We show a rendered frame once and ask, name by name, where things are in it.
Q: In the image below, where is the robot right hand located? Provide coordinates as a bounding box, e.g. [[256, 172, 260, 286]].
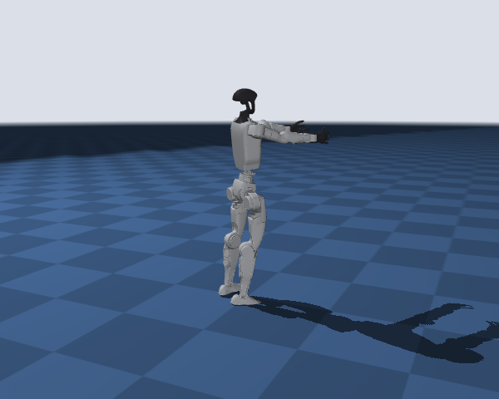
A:
[[310, 127, 329, 144]]

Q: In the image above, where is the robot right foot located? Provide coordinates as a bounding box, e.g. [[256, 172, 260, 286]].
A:
[[230, 294, 261, 305]]

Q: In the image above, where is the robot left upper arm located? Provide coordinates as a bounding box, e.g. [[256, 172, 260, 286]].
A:
[[235, 117, 270, 128]]

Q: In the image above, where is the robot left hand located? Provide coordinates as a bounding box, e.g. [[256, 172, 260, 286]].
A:
[[285, 121, 310, 133]]

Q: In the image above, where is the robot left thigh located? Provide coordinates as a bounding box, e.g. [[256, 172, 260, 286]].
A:
[[225, 185, 248, 248]]

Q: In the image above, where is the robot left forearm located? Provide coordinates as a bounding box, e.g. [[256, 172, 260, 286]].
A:
[[267, 121, 291, 133]]

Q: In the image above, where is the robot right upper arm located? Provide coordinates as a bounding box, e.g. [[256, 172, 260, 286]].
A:
[[247, 124, 289, 144]]

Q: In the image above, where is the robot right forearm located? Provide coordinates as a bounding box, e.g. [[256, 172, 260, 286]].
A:
[[284, 131, 317, 144]]

